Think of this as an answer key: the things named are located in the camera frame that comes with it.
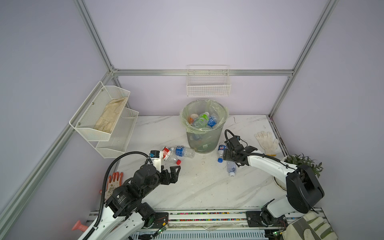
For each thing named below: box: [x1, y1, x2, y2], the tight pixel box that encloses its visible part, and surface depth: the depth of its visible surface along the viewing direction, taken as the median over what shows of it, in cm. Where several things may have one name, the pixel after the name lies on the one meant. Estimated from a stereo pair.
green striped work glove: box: [282, 211, 338, 240], surface depth 72 cm
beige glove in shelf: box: [93, 96, 128, 134], surface depth 80 cm
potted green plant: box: [280, 152, 324, 179], surface depth 78 cm
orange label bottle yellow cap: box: [189, 113, 199, 125], surface depth 95 cm
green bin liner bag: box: [179, 99, 230, 136], surface depth 91 cm
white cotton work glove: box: [254, 131, 279, 157], surface depth 106 cm
